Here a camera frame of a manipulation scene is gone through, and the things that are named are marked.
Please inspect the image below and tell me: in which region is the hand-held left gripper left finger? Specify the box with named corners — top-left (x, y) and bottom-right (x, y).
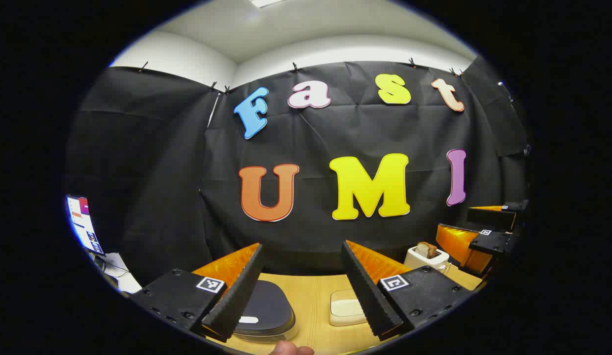
top-left (131, 243), bottom-right (265, 343)

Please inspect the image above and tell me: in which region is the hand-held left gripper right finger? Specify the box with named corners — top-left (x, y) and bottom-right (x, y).
top-left (341, 240), bottom-right (476, 342)

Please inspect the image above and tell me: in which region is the cream dish of rice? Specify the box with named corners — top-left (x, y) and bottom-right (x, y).
top-left (329, 290), bottom-right (368, 326)

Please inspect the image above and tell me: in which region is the dark grey rice cooker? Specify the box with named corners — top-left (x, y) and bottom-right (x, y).
top-left (234, 280), bottom-right (297, 343)

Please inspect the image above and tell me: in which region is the white toaster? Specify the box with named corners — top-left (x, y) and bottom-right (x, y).
top-left (403, 242), bottom-right (452, 273)

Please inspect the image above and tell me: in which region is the white side table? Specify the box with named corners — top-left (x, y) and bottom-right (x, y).
top-left (101, 252), bottom-right (143, 295)

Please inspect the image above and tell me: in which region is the black backdrop cloth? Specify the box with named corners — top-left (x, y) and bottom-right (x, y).
top-left (64, 60), bottom-right (531, 286)

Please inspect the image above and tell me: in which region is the computer monitor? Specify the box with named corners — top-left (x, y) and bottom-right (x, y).
top-left (66, 195), bottom-right (105, 256)

